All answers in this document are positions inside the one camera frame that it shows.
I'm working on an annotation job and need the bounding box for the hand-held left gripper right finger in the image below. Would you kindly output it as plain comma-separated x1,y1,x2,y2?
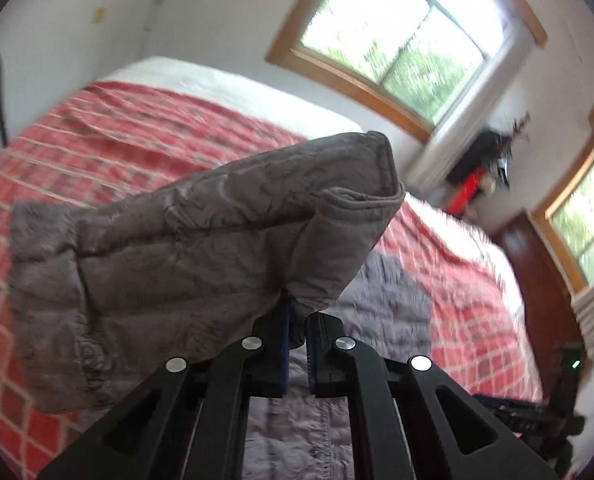
306,312,560,480

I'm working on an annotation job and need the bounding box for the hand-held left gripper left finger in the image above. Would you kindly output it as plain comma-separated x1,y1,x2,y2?
37,305,298,480

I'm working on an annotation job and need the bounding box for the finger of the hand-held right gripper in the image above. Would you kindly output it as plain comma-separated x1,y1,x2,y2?
474,394,548,433

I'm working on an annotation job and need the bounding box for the grey rose-print jacket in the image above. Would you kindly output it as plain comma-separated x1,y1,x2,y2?
9,131,434,480

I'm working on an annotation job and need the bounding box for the dark wooden cabinet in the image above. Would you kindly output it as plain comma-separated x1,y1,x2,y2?
492,210,585,361

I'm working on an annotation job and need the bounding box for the small wooden-framed window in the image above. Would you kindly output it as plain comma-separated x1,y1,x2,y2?
532,107,594,296

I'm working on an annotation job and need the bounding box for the clutter on corner shelf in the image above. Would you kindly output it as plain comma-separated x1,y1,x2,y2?
444,112,532,218

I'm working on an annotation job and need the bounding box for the red plaid blanket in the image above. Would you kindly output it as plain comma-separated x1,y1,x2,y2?
0,80,545,480

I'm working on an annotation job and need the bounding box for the large wooden-framed window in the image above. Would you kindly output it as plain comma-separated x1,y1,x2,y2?
267,0,548,143

